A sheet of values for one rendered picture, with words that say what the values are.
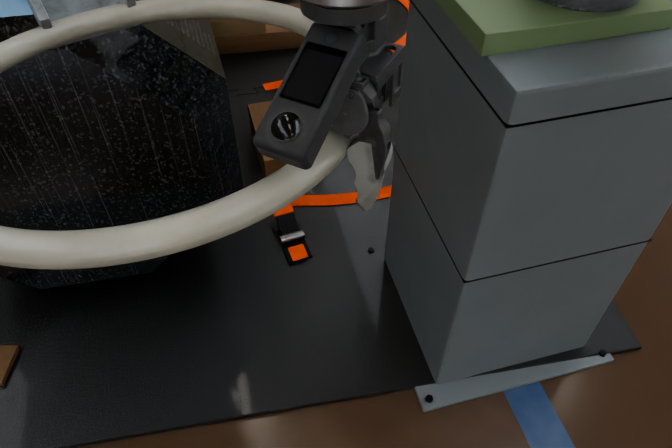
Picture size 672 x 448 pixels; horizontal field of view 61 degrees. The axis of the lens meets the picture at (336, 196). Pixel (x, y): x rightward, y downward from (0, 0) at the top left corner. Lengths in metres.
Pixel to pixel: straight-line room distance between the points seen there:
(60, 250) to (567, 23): 0.71
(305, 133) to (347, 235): 1.26
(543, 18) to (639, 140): 0.25
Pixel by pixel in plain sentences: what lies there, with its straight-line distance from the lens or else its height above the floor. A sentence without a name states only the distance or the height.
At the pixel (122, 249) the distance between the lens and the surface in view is 0.45.
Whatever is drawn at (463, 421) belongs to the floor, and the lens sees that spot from 1.42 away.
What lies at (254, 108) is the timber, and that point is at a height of 0.13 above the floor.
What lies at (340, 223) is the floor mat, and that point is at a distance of 1.70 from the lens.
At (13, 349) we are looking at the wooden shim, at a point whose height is 0.03.
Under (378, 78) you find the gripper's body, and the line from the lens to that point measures 0.48.
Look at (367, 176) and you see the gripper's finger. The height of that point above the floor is 0.92.
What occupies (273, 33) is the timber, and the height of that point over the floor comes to 0.09.
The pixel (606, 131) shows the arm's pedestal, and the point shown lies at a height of 0.75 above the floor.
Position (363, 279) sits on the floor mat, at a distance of 1.57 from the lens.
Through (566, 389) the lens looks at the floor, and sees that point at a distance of 1.53.
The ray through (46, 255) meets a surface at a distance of 0.48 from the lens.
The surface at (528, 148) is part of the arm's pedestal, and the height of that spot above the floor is 0.74.
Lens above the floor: 1.28
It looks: 46 degrees down
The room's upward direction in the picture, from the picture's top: straight up
